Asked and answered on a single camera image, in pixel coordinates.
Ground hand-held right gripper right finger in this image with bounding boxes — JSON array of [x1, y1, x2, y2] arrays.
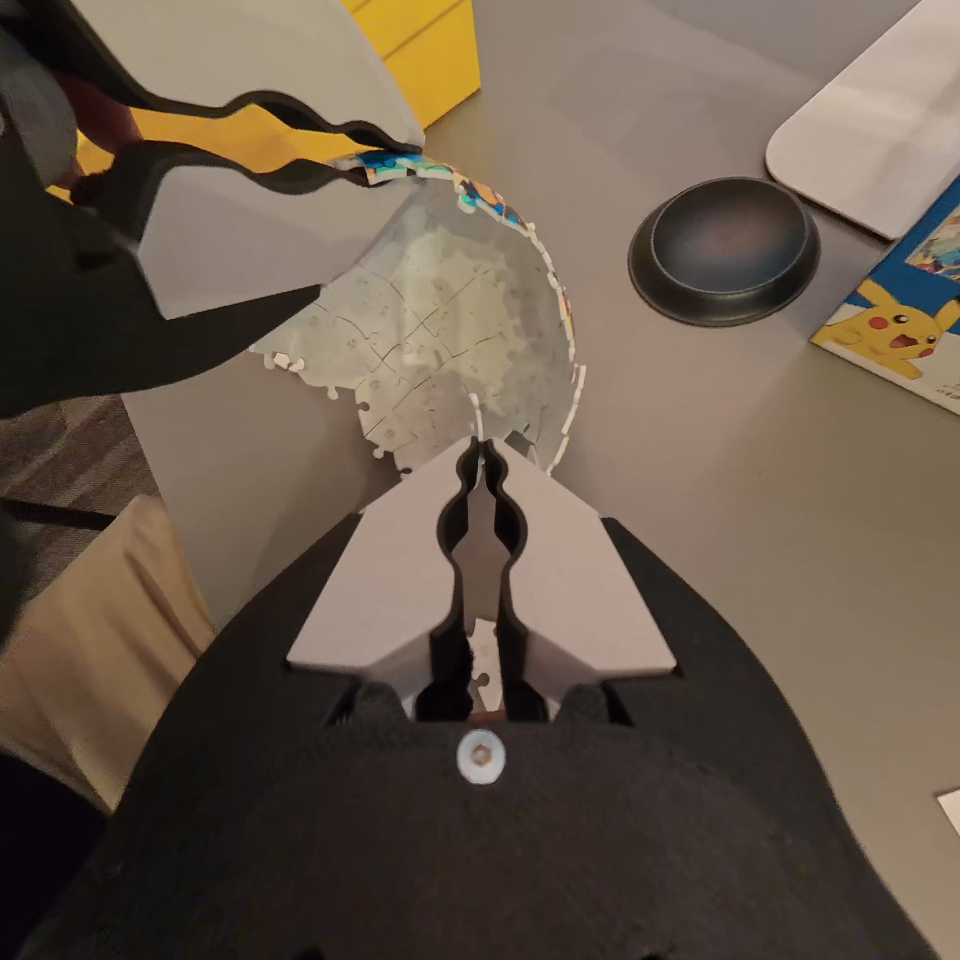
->
[[486, 439, 676, 723]]

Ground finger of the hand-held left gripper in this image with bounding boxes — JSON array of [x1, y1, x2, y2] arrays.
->
[[75, 144, 419, 321], [0, 0, 426, 153]]

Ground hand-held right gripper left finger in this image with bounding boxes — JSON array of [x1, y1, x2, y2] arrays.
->
[[287, 437, 483, 721]]

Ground partly built puzzle ball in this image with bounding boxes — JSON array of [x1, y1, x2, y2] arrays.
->
[[247, 146, 588, 479]]

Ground black round puzzle stand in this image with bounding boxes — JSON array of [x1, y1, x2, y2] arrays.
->
[[628, 177, 821, 328]]

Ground blue puzzle box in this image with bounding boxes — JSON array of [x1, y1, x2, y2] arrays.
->
[[808, 176, 960, 417]]

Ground yellow plastic bin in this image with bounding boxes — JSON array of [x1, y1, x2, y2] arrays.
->
[[45, 0, 482, 204]]

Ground person's beige trousers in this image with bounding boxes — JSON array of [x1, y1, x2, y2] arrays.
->
[[0, 495, 219, 813]]

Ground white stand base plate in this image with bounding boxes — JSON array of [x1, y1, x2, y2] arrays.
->
[[765, 0, 960, 242]]

